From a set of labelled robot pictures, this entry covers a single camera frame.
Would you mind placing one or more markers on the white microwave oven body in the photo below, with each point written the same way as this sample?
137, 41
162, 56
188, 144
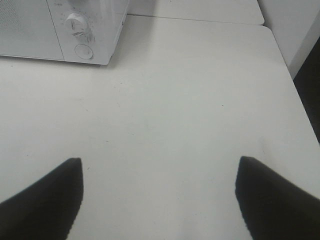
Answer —
105, 18

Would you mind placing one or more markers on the round door release button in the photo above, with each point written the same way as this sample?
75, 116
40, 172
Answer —
83, 51

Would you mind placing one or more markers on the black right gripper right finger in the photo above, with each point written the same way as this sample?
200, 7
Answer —
272, 207

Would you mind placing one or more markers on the white timer knob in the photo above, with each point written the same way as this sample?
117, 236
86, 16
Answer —
76, 24

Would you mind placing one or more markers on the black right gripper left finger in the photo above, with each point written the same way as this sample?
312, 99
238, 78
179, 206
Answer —
47, 209

